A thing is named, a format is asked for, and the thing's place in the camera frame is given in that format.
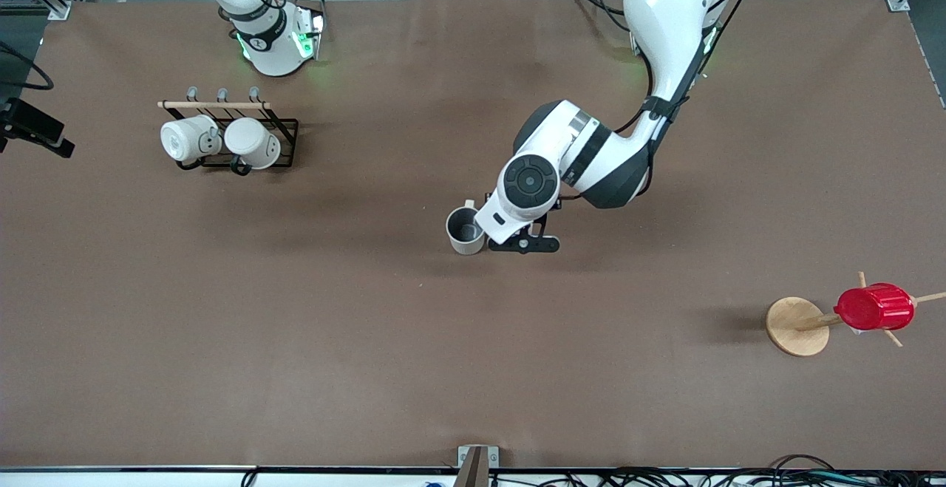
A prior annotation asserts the black cable bundle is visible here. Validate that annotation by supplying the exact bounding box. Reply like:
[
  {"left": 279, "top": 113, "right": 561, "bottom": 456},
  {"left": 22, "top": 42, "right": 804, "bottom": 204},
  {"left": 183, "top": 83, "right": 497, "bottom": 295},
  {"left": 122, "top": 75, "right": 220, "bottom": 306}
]
[{"left": 488, "top": 466, "right": 946, "bottom": 487}]

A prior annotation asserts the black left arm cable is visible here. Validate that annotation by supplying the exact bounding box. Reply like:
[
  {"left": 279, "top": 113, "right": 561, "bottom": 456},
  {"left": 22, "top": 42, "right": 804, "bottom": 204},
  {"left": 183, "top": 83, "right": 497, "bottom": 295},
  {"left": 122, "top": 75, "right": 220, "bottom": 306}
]
[{"left": 613, "top": 0, "right": 749, "bottom": 137}]

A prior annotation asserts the black wire mug rack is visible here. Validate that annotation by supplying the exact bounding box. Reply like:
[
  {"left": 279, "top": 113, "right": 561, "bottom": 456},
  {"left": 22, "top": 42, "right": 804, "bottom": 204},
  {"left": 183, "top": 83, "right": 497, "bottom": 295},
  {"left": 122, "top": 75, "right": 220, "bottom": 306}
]
[{"left": 157, "top": 86, "right": 299, "bottom": 177}]

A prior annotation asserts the wooden mug tree stand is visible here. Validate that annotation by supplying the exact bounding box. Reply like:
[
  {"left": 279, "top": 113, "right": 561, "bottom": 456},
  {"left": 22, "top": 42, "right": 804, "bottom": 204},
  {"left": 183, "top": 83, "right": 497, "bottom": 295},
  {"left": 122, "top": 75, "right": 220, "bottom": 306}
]
[{"left": 765, "top": 270, "right": 946, "bottom": 358}]

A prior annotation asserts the white mug grey inside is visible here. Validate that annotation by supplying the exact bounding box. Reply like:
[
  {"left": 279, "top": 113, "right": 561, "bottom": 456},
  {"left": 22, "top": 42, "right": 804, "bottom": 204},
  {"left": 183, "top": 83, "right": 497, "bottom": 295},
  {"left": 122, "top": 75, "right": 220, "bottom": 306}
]
[{"left": 445, "top": 199, "right": 489, "bottom": 256}]

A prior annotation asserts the white ceramic mug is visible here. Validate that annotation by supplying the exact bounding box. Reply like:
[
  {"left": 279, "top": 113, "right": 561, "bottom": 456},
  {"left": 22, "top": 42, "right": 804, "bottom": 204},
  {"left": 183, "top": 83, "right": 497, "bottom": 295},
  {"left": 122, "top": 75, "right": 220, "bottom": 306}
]
[
  {"left": 160, "top": 115, "right": 222, "bottom": 166},
  {"left": 223, "top": 117, "right": 282, "bottom": 171}
]

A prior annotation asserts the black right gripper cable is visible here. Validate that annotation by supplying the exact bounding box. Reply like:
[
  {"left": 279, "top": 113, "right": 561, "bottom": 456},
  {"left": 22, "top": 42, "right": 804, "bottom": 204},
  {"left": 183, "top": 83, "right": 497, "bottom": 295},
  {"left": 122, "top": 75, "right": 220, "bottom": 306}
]
[{"left": 0, "top": 41, "right": 55, "bottom": 92}]

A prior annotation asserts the black left base cable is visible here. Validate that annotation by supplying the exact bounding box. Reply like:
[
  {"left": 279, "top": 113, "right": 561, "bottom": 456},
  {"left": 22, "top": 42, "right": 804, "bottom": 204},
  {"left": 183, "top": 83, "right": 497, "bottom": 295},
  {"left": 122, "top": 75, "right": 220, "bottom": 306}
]
[{"left": 566, "top": 0, "right": 633, "bottom": 35}]

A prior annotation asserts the black looped cable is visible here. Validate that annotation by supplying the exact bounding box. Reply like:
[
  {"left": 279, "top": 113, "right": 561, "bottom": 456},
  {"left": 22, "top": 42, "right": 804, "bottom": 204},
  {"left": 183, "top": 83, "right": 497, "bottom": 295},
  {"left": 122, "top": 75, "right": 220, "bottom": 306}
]
[{"left": 769, "top": 454, "right": 837, "bottom": 474}]

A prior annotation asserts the red plastic cup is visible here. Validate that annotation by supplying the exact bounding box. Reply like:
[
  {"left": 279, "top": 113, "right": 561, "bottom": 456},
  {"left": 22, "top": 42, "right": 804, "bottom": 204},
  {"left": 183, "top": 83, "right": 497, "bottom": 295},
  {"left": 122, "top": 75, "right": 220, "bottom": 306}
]
[{"left": 834, "top": 282, "right": 917, "bottom": 333}]

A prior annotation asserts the metal table edge bracket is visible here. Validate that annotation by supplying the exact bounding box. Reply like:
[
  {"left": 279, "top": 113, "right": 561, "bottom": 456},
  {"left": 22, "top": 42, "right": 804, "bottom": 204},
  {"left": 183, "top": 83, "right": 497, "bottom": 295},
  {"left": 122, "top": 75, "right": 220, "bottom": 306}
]
[{"left": 452, "top": 444, "right": 500, "bottom": 487}]

